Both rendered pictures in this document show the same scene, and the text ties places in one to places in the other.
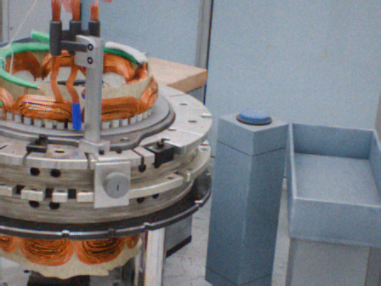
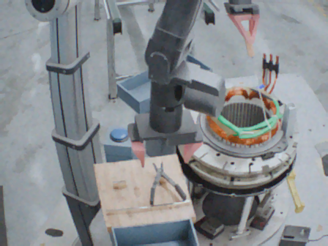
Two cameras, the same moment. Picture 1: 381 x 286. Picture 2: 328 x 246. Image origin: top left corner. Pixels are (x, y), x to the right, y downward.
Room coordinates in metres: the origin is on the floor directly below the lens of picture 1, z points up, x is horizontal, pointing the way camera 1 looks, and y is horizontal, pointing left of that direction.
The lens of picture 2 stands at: (1.70, 0.70, 1.85)
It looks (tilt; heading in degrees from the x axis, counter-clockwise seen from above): 40 degrees down; 230
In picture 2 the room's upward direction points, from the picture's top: 1 degrees counter-clockwise
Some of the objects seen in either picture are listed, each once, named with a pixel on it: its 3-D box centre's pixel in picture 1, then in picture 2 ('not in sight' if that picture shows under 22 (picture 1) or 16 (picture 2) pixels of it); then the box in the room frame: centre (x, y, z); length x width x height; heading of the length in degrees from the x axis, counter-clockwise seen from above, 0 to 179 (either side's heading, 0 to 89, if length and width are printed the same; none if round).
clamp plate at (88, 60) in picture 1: (85, 51); not in sight; (0.84, 0.11, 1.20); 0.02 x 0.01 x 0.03; 57
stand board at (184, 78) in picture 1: (115, 76); (142, 194); (1.27, 0.12, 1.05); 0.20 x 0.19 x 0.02; 60
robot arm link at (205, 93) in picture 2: not in sight; (190, 75); (1.21, 0.19, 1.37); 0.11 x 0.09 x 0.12; 115
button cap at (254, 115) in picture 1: (254, 115); (119, 133); (1.18, -0.08, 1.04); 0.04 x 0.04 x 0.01
